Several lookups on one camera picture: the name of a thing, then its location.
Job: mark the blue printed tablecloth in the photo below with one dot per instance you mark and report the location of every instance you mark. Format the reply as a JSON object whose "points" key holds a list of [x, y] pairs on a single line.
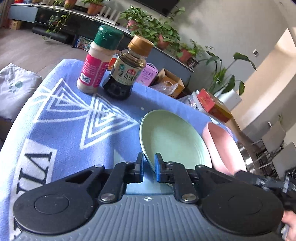
{"points": [[61, 131]]}

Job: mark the grey dining chair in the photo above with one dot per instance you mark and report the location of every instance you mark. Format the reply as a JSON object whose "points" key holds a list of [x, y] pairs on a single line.
{"points": [[272, 140], [284, 160]]}

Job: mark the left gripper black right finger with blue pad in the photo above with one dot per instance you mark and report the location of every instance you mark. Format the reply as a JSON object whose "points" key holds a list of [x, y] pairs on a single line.
{"points": [[179, 177]]}

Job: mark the grey dining chair near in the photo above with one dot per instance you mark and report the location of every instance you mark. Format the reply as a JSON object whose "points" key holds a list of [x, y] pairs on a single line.
{"points": [[284, 160]]}

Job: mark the plastic bag with fruit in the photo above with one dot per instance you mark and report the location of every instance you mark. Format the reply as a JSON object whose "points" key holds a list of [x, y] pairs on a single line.
{"points": [[165, 87]]}

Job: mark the dark TV console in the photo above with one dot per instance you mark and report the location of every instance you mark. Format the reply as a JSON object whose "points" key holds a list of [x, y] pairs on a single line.
{"points": [[65, 25]]}

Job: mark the spice shaker green cap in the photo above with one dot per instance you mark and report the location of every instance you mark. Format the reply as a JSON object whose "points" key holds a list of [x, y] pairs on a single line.
{"points": [[101, 51]]}

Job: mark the person's right hand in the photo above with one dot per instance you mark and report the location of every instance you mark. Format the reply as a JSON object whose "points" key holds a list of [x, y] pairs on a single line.
{"points": [[289, 218]]}

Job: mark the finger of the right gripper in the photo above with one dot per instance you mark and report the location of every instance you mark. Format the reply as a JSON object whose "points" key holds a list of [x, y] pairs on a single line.
{"points": [[246, 177]]}

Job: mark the potted plant terracotta pot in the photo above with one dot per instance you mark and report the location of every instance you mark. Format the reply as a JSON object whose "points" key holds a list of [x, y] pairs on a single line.
{"points": [[185, 52], [95, 6], [159, 32], [135, 16]]}

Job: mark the pink milk carton box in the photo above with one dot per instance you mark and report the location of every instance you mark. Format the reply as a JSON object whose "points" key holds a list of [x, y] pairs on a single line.
{"points": [[147, 75]]}

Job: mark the soy sauce bottle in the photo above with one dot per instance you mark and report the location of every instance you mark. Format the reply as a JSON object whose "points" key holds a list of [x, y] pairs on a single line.
{"points": [[127, 68]]}

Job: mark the red white milk carton box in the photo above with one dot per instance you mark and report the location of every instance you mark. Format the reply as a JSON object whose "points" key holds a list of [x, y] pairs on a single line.
{"points": [[112, 62]]}

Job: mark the red cardboard box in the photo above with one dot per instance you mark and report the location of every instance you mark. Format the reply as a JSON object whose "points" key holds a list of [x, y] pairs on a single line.
{"points": [[214, 106]]}

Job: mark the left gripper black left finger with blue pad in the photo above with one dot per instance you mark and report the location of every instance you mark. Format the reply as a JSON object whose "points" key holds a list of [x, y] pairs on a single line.
{"points": [[121, 175]]}

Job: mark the tall leafy plant white pot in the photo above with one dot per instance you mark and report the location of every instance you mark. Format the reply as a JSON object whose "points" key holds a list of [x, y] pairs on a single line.
{"points": [[222, 83]]}

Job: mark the white router with antennas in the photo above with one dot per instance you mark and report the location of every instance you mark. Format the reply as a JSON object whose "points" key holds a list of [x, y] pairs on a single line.
{"points": [[108, 15]]}

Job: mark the large black television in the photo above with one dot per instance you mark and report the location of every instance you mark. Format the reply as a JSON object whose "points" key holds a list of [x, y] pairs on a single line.
{"points": [[163, 7]]}

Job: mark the grey cushion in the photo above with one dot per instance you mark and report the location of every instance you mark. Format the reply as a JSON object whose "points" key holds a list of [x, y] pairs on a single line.
{"points": [[17, 86]]}

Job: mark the stainless steel bowl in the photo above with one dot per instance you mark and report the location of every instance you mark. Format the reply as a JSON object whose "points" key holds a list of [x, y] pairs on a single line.
{"points": [[246, 157]]}

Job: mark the green round plate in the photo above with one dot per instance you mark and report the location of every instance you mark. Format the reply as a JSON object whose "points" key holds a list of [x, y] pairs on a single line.
{"points": [[175, 139]]}

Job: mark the open brown cardboard box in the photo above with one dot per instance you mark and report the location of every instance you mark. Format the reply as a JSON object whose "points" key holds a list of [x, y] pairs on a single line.
{"points": [[172, 81]]}

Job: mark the clear plastic storage bin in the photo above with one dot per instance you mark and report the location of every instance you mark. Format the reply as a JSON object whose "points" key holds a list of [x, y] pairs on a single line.
{"points": [[193, 101]]}

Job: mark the pink square plate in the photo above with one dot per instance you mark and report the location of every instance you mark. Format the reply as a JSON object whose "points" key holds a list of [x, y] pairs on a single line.
{"points": [[225, 155]]}

